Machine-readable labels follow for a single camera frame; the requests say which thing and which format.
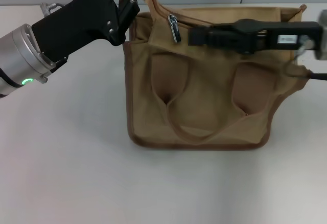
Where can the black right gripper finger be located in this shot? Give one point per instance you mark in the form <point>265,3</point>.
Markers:
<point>222,40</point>
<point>230,25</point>

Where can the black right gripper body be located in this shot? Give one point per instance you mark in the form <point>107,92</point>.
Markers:
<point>291,37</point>

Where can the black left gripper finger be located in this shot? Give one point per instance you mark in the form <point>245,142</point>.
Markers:
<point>129,14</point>

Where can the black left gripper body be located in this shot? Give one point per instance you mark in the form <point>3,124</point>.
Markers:
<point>84,17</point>

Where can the silver metal zipper pull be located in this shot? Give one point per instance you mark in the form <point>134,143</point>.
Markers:
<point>175,28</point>

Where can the khaki canvas food bag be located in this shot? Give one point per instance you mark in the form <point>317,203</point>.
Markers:
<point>204,93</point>

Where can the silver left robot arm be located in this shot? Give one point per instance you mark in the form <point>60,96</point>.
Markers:
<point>18,60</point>

